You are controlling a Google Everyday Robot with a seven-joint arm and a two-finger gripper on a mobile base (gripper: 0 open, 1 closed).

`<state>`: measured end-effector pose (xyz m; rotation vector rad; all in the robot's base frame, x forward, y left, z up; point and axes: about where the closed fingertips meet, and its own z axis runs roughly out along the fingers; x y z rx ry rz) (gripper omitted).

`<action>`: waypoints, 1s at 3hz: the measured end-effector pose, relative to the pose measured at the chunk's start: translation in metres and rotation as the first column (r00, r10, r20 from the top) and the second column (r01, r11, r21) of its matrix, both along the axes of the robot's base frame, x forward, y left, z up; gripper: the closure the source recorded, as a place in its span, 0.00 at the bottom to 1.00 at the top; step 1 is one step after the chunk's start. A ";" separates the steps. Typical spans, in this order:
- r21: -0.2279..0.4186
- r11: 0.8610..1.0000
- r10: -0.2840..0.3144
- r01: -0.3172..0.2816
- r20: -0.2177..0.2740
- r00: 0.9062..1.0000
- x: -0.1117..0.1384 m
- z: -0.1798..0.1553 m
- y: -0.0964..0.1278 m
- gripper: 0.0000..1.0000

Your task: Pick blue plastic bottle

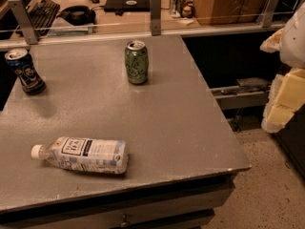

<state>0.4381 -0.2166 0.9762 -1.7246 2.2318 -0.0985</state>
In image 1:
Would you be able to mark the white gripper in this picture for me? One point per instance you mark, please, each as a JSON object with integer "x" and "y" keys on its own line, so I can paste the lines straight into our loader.
{"x": 294, "y": 45}

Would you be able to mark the blue tea plastic bottle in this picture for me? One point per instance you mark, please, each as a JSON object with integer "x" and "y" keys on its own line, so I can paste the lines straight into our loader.
{"x": 85, "y": 154}

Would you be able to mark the brown cardboard box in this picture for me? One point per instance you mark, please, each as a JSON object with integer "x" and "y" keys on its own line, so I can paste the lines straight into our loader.
{"x": 217, "y": 12}

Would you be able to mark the cans on back desk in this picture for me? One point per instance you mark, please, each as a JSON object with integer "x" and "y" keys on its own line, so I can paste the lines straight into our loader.
{"x": 181, "y": 8}

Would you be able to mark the green soda can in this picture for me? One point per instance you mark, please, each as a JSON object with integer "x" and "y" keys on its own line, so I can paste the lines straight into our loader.
{"x": 136, "y": 62}

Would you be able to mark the grey desk drawer unit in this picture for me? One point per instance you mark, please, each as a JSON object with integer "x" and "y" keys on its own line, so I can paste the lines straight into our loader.
{"x": 182, "y": 205}

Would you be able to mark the black laptop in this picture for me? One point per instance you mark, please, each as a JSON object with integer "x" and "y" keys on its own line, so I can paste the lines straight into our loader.
{"x": 127, "y": 5}

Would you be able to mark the black headphones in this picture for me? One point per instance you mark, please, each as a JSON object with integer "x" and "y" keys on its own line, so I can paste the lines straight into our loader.
{"x": 78, "y": 15}

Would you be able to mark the black keyboard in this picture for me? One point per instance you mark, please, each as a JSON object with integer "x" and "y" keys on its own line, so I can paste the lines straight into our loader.
{"x": 42, "y": 15}

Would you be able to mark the glass divider with metal brackets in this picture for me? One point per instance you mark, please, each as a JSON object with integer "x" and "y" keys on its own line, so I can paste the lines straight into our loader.
{"x": 120, "y": 23}

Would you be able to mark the dark blue soda can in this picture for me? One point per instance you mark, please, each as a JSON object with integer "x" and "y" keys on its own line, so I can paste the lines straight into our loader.
{"x": 20, "y": 61}

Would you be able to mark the grey metal shelf rail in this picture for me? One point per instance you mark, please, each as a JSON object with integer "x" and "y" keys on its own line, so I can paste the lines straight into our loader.
{"x": 246, "y": 92}

